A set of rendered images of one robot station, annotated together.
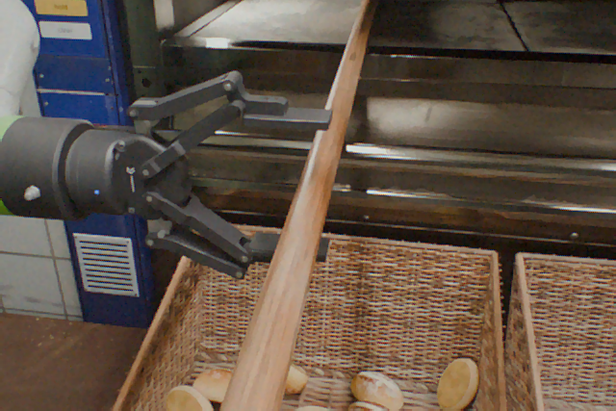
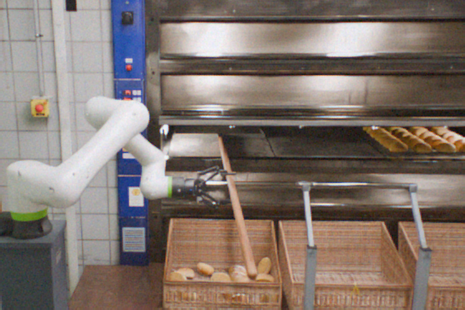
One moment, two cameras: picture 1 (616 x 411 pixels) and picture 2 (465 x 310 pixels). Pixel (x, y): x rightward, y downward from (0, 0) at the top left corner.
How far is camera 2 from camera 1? 1.94 m
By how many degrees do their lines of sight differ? 14
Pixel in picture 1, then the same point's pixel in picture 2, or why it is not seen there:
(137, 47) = not seen: hidden behind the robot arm
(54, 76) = (124, 170)
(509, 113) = (271, 175)
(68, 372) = (125, 278)
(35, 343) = (106, 272)
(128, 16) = not seen: hidden behind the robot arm
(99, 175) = (192, 186)
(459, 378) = (264, 263)
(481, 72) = (262, 164)
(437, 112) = (250, 176)
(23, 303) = (92, 262)
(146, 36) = not seen: hidden behind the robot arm
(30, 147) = (178, 181)
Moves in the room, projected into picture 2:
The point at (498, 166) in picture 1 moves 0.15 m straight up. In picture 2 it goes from (267, 184) to (269, 153)
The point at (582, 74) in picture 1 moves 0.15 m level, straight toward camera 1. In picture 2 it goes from (291, 163) to (287, 170)
